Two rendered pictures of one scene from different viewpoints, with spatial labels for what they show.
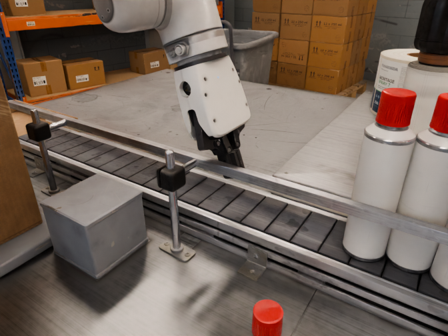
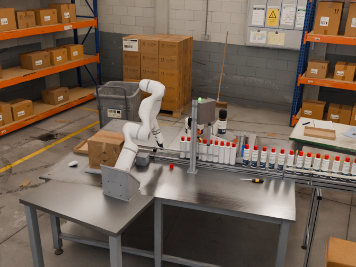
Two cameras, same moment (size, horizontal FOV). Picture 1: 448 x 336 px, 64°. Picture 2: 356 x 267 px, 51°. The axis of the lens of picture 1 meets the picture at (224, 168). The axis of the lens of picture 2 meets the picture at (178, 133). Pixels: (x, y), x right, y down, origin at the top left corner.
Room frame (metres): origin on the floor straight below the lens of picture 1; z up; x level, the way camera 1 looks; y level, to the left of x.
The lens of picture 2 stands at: (-2.62, 0.84, 2.42)
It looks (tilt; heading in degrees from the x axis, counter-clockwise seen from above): 23 degrees down; 342
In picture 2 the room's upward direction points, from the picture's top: 1 degrees clockwise
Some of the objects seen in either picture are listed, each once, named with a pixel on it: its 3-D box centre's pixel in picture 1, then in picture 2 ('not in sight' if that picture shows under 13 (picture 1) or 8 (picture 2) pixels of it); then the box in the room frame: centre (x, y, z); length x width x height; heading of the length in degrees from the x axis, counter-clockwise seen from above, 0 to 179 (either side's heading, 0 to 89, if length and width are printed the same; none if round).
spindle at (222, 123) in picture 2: not in sight; (222, 122); (0.72, -0.73, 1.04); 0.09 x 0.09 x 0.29
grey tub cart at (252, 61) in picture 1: (228, 75); (119, 108); (3.06, -0.03, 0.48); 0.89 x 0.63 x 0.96; 155
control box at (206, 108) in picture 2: not in sight; (204, 110); (0.18, -0.30, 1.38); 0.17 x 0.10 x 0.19; 112
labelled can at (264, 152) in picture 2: not in sight; (263, 157); (-0.04, -0.79, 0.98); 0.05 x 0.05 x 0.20
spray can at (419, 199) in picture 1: (429, 187); (188, 147); (0.34, -0.23, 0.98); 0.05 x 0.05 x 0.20
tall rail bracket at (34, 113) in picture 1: (55, 149); not in sight; (0.59, 0.31, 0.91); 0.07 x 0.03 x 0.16; 147
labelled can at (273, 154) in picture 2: not in sight; (272, 158); (-0.08, -0.85, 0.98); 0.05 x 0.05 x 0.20
